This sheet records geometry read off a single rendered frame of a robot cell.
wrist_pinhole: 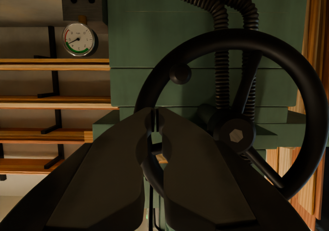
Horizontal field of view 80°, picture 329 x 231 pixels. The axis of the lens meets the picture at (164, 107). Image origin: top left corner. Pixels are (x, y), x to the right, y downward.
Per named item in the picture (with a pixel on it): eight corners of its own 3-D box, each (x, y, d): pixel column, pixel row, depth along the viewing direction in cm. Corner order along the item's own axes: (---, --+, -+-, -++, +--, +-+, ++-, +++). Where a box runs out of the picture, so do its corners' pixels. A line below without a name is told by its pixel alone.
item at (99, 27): (100, -23, 38) (102, 21, 40) (114, 1, 51) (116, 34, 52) (57, -23, 38) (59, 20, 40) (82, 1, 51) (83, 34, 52)
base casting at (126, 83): (302, 68, 46) (298, 107, 47) (223, 73, 102) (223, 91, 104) (107, 67, 45) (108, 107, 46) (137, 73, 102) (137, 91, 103)
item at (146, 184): (159, 176, 85) (159, 208, 87) (159, 167, 94) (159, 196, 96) (139, 176, 85) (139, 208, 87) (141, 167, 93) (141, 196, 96)
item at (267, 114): (288, 106, 47) (287, 123, 48) (249, 98, 68) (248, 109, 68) (119, 106, 46) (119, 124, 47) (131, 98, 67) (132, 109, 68)
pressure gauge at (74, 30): (93, 11, 37) (95, 56, 38) (99, 17, 41) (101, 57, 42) (58, 11, 37) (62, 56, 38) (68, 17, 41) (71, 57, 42)
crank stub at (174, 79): (198, 73, 21) (181, 90, 21) (190, 74, 27) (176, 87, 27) (181, 56, 21) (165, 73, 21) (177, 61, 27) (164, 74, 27)
